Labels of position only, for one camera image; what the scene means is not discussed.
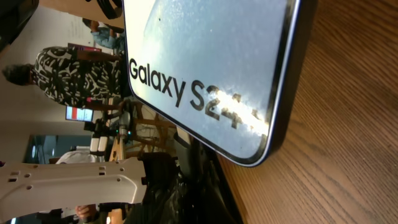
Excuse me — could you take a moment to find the Samsung Galaxy smartphone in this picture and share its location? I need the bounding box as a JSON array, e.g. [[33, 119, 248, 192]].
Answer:
[[123, 0, 317, 167]]

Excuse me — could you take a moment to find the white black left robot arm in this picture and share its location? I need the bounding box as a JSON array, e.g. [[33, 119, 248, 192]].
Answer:
[[1, 157, 147, 222]]

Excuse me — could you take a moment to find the background computer monitor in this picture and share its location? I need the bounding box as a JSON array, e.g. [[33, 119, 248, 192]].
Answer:
[[65, 106, 93, 122]]

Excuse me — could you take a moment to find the person in patterned shirt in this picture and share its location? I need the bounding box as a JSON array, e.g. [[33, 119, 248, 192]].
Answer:
[[2, 47, 126, 111]]

